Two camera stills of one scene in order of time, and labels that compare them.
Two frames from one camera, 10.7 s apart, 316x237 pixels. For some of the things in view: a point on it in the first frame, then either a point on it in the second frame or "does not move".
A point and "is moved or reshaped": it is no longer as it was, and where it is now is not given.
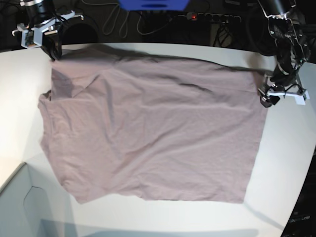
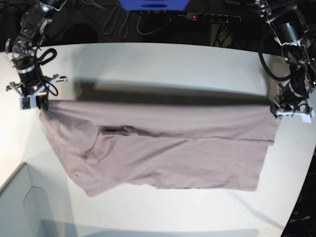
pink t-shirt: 118,126 is moved or reshaped
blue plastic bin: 153,5 does not move
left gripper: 52,43 → 33,83
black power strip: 213,17 does not move
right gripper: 296,90 → 287,102
